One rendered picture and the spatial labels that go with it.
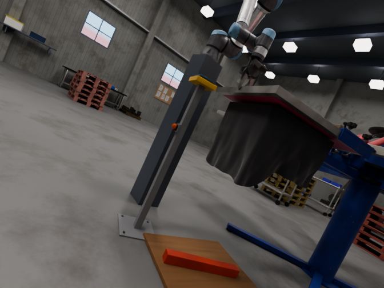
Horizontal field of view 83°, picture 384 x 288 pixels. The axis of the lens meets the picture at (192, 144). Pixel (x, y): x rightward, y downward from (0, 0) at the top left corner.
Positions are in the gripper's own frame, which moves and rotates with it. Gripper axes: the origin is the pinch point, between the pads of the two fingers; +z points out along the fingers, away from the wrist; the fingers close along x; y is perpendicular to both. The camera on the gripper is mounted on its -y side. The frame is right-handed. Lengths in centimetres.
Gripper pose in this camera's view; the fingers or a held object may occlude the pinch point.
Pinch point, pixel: (243, 89)
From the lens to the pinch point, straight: 127.4
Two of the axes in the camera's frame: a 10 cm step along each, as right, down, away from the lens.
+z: -4.4, 9.0, 0.6
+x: -8.3, -3.8, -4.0
